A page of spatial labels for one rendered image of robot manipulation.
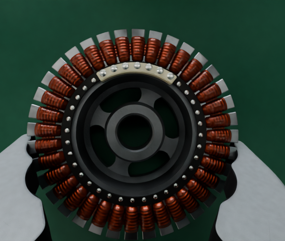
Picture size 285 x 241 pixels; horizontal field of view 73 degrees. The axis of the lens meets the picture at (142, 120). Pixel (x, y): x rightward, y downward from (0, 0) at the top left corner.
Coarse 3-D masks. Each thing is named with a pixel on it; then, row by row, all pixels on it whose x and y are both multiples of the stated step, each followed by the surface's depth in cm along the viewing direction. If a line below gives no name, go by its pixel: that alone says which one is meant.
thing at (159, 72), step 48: (96, 48) 10; (144, 48) 10; (192, 48) 10; (48, 96) 10; (96, 96) 11; (144, 96) 12; (192, 96) 10; (48, 144) 10; (144, 144) 12; (192, 144) 10; (48, 192) 10; (96, 192) 10; (144, 192) 10; (192, 192) 10
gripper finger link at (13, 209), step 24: (24, 144) 10; (0, 168) 8; (24, 168) 8; (0, 192) 7; (24, 192) 7; (0, 216) 6; (24, 216) 6; (0, 240) 6; (24, 240) 6; (48, 240) 6
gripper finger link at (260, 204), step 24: (240, 144) 11; (240, 168) 9; (264, 168) 9; (240, 192) 8; (264, 192) 8; (216, 216) 7; (240, 216) 7; (264, 216) 7; (216, 240) 6; (240, 240) 6; (264, 240) 6
